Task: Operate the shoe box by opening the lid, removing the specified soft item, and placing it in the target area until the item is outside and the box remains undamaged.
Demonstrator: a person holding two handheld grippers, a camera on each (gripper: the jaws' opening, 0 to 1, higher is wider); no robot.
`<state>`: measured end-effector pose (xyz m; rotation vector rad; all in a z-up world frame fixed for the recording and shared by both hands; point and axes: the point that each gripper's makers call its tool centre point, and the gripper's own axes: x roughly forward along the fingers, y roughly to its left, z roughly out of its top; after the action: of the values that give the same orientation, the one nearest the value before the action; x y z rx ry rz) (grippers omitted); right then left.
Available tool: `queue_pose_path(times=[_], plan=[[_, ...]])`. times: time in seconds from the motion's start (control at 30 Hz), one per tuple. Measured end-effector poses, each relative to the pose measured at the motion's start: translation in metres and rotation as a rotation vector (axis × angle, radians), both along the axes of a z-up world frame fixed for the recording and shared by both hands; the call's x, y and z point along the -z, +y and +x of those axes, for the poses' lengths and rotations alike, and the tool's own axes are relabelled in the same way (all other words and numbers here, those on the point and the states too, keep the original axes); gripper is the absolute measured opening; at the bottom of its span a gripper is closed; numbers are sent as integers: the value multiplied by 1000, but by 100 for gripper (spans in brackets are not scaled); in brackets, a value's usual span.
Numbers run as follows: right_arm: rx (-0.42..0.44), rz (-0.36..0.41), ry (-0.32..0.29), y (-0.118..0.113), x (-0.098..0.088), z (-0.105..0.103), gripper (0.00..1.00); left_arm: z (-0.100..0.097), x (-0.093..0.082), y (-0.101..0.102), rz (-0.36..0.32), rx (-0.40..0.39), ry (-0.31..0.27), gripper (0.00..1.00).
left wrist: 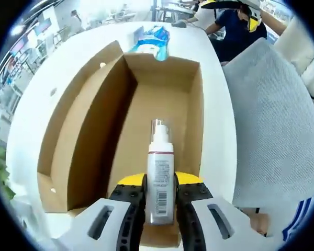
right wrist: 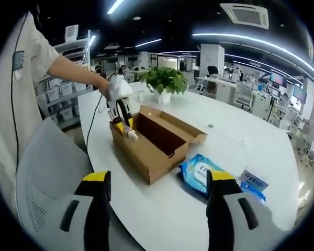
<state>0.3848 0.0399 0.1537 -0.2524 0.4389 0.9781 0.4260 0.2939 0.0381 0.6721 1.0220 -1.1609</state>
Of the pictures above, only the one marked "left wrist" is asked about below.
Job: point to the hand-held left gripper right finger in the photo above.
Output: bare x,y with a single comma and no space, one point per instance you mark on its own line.
217,225

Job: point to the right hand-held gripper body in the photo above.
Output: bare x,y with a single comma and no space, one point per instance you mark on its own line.
252,6

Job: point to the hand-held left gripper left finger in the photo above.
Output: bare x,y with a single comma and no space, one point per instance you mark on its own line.
104,225

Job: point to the white spray bottle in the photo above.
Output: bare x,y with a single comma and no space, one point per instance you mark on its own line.
161,170

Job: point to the blue wet wipes soft pack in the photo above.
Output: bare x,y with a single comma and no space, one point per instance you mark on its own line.
151,44

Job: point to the brown cardboard shoe box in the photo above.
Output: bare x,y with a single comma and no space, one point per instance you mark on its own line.
162,99

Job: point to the person's bare leg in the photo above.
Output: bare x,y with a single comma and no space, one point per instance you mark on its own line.
259,225

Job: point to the person's white clothing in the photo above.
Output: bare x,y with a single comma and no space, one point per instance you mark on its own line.
303,52

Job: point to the grey mesh office chair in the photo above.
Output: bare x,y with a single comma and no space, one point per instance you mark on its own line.
272,125

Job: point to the green potted plant white pot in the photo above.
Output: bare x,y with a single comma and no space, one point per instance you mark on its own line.
0,167

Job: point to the round table grommet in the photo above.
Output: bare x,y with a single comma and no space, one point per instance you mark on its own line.
53,91

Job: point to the wall monitor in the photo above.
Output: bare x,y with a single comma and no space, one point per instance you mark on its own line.
43,26

